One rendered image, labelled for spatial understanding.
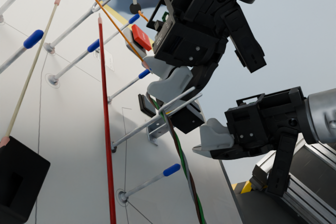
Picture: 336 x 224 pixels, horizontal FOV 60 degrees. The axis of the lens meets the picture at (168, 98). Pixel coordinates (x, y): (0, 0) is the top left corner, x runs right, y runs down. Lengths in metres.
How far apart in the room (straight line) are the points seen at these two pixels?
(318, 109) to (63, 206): 0.34
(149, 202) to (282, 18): 2.62
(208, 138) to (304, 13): 2.62
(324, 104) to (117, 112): 0.30
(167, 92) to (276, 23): 2.48
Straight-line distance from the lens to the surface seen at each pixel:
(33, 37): 0.27
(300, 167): 1.62
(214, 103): 2.01
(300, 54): 2.56
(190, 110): 0.45
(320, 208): 1.53
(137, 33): 0.65
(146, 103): 0.53
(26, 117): 0.33
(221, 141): 0.51
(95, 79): 0.46
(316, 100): 0.46
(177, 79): 0.39
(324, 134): 0.46
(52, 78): 0.38
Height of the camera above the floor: 1.52
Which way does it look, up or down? 49 degrees down
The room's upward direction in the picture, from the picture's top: straight up
